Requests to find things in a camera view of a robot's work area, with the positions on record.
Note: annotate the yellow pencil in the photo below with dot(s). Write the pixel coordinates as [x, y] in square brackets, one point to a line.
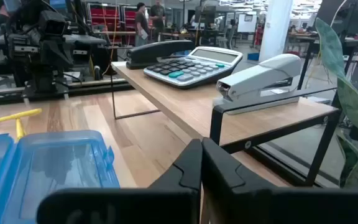
[11, 116]

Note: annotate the person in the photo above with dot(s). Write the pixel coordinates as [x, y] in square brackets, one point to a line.
[158, 18]
[141, 25]

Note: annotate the wooden shelf riser black frame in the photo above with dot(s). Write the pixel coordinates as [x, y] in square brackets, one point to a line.
[182, 105]

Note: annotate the snake plant in white pot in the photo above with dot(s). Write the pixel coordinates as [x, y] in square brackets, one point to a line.
[353, 105]

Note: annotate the small blue bin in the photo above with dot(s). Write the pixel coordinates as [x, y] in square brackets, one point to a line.
[253, 56]

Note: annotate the white building pillar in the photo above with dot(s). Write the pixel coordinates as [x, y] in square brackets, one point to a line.
[275, 28]

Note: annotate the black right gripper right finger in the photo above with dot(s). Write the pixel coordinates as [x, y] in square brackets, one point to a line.
[291, 208]

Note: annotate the black stapler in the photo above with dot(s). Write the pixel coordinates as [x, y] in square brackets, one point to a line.
[154, 51]

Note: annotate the blue translucent plastic pencil case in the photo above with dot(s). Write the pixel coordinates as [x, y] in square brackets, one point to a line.
[51, 168]

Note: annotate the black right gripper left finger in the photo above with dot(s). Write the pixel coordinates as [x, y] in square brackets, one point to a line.
[120, 205]

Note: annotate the white board on stand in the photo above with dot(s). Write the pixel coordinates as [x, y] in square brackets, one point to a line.
[246, 23]

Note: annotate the red storage bin rack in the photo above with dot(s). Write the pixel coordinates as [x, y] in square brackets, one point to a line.
[104, 15]

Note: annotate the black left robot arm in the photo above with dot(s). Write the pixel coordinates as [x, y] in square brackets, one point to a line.
[45, 81]

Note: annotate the grey desk calculator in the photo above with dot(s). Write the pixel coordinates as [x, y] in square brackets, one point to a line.
[191, 67]

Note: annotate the black aluminium rig frame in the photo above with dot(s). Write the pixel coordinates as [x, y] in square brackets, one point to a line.
[73, 88]

